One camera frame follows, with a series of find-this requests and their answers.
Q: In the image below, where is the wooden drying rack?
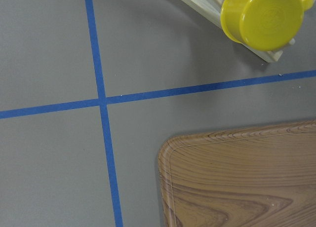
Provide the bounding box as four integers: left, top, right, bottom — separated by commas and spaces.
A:
167, 0, 296, 63

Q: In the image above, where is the brown wooden cutting board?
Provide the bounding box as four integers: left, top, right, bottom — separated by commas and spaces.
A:
158, 120, 316, 227

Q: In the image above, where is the yellow plastic cup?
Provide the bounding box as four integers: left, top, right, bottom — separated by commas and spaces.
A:
220, 0, 314, 51

